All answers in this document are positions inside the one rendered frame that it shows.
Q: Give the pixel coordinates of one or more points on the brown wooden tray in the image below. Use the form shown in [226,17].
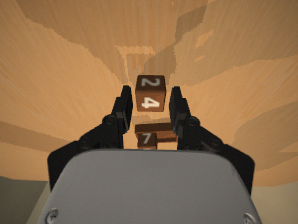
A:
[163,130]

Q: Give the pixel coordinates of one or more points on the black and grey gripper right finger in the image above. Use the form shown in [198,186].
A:
[191,135]

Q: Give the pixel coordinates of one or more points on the brown number cube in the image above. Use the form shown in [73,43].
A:
[147,141]
[150,93]

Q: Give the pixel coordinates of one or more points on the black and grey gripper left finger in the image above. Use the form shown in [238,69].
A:
[110,133]

